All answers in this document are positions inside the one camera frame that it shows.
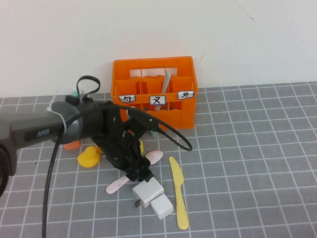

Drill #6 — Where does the white charger plug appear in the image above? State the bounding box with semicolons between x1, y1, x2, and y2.
132;178;165;208

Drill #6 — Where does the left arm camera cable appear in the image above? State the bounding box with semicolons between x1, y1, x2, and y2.
41;104;193;238

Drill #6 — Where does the paper label fork character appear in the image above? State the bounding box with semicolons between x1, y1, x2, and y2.
149;95;166;105

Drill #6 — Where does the orange plastic cutlery holder crate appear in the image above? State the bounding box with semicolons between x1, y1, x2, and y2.
110;56;200;130

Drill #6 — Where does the left arm looped cable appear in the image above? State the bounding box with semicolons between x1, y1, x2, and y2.
76;75;101;100

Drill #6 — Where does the orange foam cube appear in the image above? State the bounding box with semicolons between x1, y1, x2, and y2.
64;141;81;151

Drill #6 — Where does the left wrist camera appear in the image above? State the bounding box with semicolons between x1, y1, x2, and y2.
125;109;161;138

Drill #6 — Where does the small white cube adapter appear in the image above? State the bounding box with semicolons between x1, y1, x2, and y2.
150;193;174;220

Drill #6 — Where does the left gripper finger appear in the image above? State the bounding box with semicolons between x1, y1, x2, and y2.
118;164;131;176
126;172;141;183

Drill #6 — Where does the pink plastic spoon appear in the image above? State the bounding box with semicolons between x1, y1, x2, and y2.
106;150;164;195

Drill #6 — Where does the yellow plastic knife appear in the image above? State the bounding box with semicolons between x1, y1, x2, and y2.
168;156;190;230

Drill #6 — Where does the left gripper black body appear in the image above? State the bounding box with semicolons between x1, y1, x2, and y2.
81;100;155;184

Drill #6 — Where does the white zip tie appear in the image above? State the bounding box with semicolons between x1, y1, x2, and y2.
46;95;68;136

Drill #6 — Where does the paper label spoon character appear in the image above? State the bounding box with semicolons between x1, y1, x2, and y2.
118;94;137;104

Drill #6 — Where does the grey plastic fork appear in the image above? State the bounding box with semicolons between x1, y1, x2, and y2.
153;70;172;112

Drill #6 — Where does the yellow rubber duck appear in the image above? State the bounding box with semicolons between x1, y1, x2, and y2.
77;145;101;169

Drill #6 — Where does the grey grid table mat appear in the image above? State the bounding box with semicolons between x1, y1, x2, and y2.
0;81;317;238

